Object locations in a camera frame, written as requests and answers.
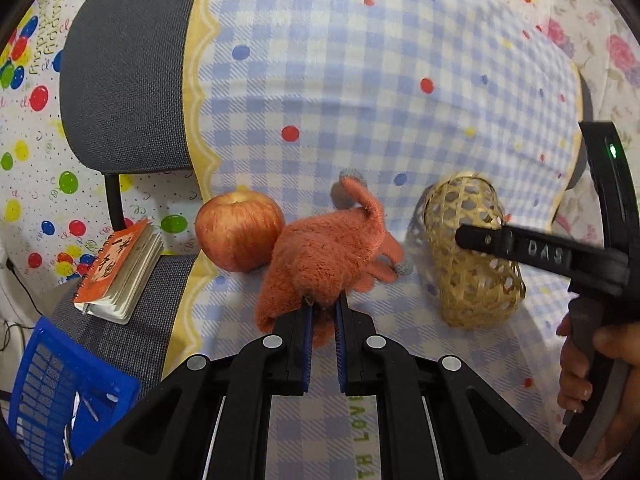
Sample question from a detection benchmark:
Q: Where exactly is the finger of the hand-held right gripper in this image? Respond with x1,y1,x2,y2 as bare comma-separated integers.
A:
455,223,577,276

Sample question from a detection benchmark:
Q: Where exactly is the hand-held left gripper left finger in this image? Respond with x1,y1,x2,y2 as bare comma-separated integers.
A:
65,305,315,480

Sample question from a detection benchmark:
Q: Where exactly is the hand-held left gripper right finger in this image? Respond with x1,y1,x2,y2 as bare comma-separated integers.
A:
335,300,581,480

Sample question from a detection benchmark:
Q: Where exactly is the woven bamboo basket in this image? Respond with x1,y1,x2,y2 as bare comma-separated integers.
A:
422,171,527,331

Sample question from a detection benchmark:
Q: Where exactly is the orange plush toy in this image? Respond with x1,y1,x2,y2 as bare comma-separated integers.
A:
254,170,415,348

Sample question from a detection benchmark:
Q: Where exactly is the person's right hand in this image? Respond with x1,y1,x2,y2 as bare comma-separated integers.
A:
556,312,640,461

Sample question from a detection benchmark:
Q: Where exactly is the red apple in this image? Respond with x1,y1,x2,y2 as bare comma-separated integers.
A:
195,191,286,273

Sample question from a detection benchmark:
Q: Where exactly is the pink floral backdrop cloth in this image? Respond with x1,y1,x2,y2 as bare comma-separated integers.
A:
535,0,640,261

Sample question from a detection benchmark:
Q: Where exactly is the orange spiral notebook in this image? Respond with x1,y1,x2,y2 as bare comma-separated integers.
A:
74,218,165,325

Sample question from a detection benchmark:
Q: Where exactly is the blue checkered cloth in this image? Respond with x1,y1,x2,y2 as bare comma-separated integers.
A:
162,0,586,480

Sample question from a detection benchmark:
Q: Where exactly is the blue plastic basket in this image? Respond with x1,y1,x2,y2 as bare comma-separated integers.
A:
7,316,142,478

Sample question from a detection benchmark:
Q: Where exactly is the dark grey office chair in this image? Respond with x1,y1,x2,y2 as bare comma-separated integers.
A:
49,0,596,480

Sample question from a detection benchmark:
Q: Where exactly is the black cable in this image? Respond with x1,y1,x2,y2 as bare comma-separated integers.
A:
0,259,43,356

